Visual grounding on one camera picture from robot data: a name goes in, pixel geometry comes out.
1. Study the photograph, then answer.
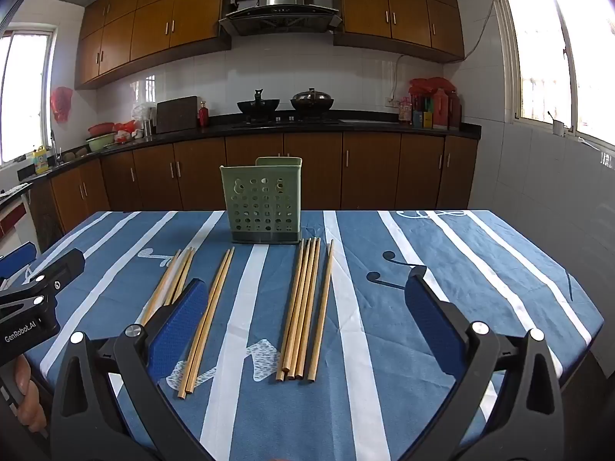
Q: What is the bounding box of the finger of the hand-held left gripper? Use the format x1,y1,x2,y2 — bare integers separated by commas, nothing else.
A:
0,249,86,330
0,242,38,277

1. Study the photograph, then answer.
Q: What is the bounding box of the gas stove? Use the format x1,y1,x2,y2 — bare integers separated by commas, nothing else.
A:
233,114,342,128

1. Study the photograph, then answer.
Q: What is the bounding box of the black kitchen countertop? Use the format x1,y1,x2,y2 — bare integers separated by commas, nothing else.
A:
17,110,482,183

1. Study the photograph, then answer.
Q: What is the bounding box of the red plastic bag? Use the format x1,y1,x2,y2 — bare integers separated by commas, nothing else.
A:
409,77,457,99

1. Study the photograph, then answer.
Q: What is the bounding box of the dark brown cutting board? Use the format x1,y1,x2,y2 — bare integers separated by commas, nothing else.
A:
156,95,200,134

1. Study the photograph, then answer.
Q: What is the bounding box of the wooden chopstick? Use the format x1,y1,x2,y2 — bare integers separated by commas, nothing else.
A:
297,237,322,379
308,239,334,383
139,249,182,327
284,238,311,374
276,241,304,383
170,248,197,303
163,248,192,307
289,237,317,380
185,247,236,397
177,247,232,400

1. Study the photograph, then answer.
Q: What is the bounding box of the small kitchen window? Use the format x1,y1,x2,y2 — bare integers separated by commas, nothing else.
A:
0,29,56,166

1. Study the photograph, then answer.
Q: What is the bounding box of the blue white striped tablecloth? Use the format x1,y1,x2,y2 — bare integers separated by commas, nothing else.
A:
24,209,605,461

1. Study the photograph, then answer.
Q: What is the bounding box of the white wall cable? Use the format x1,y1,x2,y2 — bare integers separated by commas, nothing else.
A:
391,0,497,101

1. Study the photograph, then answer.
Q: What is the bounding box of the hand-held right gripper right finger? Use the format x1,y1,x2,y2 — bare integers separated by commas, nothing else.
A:
404,265,565,461

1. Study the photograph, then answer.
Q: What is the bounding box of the dark lidded wok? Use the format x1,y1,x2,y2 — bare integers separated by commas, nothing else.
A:
289,88,335,117

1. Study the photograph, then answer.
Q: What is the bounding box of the orange red jug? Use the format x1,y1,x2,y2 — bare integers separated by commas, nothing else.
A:
431,89,450,129

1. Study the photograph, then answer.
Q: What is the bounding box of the black wok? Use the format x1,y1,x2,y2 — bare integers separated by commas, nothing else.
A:
236,88,281,122

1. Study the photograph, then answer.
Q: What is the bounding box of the row of wooden base cabinets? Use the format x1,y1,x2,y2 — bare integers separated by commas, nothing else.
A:
48,132,479,231

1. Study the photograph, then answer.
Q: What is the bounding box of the red bag on wall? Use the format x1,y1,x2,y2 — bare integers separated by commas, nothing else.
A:
50,86,74,123

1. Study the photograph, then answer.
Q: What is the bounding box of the large kitchen window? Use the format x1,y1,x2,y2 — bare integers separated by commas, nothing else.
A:
490,0,615,154

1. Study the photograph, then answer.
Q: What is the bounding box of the green perforated utensil holder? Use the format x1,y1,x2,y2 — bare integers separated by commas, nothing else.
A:
219,156,304,245

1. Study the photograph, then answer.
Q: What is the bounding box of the red and white bag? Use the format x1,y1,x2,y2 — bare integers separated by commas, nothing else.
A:
114,121,138,145

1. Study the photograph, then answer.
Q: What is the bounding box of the person's left hand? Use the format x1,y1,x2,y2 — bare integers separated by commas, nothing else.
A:
13,355,49,434

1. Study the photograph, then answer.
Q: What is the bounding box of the dark brown jug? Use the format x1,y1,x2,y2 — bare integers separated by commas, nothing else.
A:
447,90,463,130

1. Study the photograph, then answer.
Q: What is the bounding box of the row of wooden wall cabinets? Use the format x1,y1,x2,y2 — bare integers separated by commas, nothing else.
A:
74,0,466,91

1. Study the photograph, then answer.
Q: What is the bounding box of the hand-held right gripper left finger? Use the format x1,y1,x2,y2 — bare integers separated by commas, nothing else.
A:
49,277,217,461

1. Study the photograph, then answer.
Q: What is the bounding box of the green basin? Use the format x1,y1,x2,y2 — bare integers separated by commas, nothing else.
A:
86,133,117,153

